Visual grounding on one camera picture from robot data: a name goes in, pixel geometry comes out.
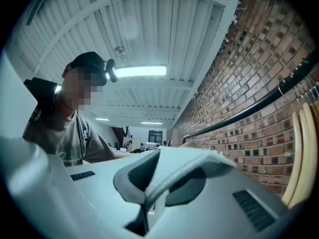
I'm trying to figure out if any white towel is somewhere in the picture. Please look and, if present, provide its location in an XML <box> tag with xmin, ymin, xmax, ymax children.
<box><xmin>144</xmin><ymin>145</ymin><xmax>237</xmax><ymax>209</ymax></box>

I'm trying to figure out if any person's grey t-shirt torso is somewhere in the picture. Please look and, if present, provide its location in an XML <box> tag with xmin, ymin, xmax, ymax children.
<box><xmin>22</xmin><ymin>93</ymin><xmax>115</xmax><ymax>168</ymax></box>

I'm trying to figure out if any person's left forearm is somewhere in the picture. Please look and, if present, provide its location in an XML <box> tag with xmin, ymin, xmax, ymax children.
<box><xmin>109</xmin><ymin>149</ymin><xmax>143</xmax><ymax>159</ymax></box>

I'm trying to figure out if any black backpack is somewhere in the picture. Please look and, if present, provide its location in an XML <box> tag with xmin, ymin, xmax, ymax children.
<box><xmin>23</xmin><ymin>77</ymin><xmax>58</xmax><ymax>134</ymax></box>

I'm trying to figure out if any dark double door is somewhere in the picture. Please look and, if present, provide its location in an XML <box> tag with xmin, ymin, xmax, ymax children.
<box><xmin>149</xmin><ymin>130</ymin><xmax>163</xmax><ymax>144</ymax></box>

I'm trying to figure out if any person's head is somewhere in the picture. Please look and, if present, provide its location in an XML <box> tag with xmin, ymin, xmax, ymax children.
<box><xmin>61</xmin><ymin>63</ymin><xmax>104</xmax><ymax>120</ymax></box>

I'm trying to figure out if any black clothes rail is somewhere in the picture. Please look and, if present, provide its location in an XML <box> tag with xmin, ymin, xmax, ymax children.
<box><xmin>182</xmin><ymin>47</ymin><xmax>319</xmax><ymax>144</ymax></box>

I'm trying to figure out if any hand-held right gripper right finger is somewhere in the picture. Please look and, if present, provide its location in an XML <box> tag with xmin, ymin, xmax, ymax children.
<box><xmin>148</xmin><ymin>168</ymin><xmax>287</xmax><ymax>239</ymax></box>

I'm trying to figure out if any black head camera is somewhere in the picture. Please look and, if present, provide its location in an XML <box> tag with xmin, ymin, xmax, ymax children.
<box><xmin>104</xmin><ymin>58</ymin><xmax>118</xmax><ymax>83</ymax></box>

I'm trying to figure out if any bunch of bare wooden hangers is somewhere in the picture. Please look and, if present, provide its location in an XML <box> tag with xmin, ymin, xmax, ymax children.
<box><xmin>281</xmin><ymin>82</ymin><xmax>319</xmax><ymax>209</ymax></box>

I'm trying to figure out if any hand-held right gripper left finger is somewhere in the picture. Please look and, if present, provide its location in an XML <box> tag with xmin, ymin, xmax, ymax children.
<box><xmin>65</xmin><ymin>149</ymin><xmax>160</xmax><ymax>239</ymax></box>

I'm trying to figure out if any bright ceiling light panel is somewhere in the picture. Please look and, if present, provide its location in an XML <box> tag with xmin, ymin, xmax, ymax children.
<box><xmin>113</xmin><ymin>64</ymin><xmax>167</xmax><ymax>79</ymax></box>

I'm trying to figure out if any dark staircase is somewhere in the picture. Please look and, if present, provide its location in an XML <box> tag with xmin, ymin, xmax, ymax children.
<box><xmin>112</xmin><ymin>125</ymin><xmax>132</xmax><ymax>138</ymax></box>

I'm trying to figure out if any striped shoulder strap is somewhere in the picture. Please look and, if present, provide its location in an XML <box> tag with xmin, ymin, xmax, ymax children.
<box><xmin>77</xmin><ymin>116</ymin><xmax>88</xmax><ymax>146</ymax></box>

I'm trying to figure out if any black cap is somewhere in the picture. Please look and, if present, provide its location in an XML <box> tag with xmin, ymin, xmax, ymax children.
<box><xmin>69</xmin><ymin>51</ymin><xmax>108</xmax><ymax>87</ymax></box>

